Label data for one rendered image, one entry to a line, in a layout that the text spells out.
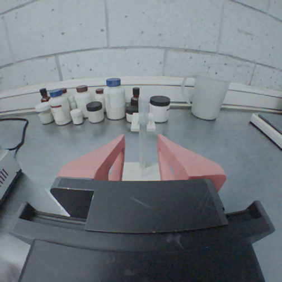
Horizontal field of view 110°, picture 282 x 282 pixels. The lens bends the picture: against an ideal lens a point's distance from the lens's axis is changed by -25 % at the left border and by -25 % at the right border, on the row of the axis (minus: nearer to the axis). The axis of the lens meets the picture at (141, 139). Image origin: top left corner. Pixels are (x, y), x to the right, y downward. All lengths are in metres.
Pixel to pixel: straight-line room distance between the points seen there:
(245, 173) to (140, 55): 0.52
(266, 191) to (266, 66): 0.65
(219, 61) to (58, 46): 0.67
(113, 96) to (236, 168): 0.39
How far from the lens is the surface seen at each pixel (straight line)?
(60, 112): 0.48
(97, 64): 0.59
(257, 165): 0.41
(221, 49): 0.68
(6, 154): 0.35
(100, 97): 0.50
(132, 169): 0.27
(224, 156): 0.37
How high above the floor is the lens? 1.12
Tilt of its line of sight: 37 degrees down
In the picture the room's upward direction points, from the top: 1 degrees clockwise
